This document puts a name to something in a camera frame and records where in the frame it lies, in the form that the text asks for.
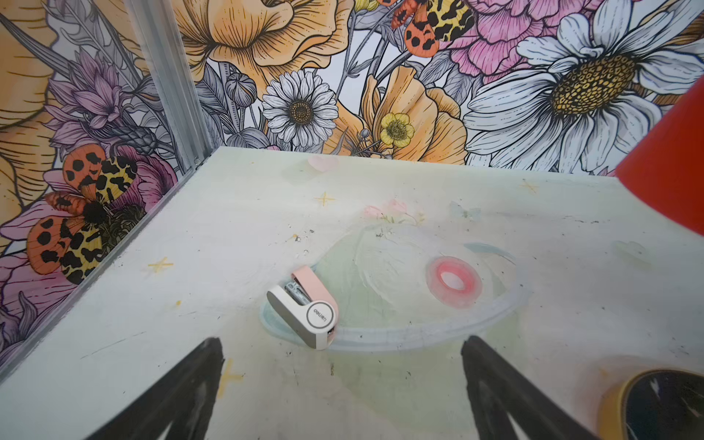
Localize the red wine glass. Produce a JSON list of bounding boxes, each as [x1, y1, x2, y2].
[[615, 79, 703, 235]]

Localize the gold wine glass rack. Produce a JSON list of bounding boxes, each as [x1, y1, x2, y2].
[[597, 368, 703, 440]]

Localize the left aluminium corner post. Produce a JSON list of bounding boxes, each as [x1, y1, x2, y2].
[[126, 1, 213, 173]]

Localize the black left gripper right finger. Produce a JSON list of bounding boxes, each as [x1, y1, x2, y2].
[[461, 335, 596, 439]]

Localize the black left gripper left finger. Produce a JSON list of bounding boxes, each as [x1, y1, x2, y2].
[[89, 337, 225, 439]]

